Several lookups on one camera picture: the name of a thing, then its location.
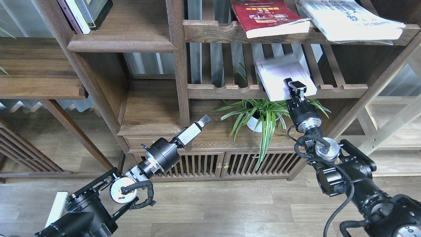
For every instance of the purple spine upright book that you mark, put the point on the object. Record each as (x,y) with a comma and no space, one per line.
(70,18)

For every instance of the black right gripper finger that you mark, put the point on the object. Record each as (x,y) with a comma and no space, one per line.
(287,83)
(297,85)

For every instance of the lavender white paperback book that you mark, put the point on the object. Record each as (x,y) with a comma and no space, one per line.
(274,71)

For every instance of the green spider plant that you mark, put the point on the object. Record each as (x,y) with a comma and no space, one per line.
(265,113)

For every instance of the white spine upright book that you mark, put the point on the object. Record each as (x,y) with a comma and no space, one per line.
(78,16)

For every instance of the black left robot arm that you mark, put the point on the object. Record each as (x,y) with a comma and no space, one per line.
(86,216)

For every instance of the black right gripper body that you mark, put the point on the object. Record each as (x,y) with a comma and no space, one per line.
(303,114)

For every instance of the light wooden shelf frame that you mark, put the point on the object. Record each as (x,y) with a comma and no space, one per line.
(385,122)

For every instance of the dark slatted wooden rack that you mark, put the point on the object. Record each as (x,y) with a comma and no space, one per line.
(23,151)

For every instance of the dark green upright book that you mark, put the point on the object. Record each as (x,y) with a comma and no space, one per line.
(94,11)

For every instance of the white plant pot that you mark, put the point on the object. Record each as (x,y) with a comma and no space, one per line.
(253,123)

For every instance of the red cover book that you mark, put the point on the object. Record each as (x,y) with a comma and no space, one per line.
(262,18)

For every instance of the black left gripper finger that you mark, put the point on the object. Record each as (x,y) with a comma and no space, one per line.
(203,121)

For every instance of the white book blue characters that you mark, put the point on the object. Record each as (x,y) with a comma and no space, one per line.
(346,20)

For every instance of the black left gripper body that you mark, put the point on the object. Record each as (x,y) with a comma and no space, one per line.
(163,155)

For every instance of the dark wooden bookshelf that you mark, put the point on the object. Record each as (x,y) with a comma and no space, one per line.
(155,65)

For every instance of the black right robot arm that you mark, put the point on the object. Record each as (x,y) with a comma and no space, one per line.
(341,168)

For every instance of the white bar on floor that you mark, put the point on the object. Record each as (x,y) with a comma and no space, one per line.
(57,208)

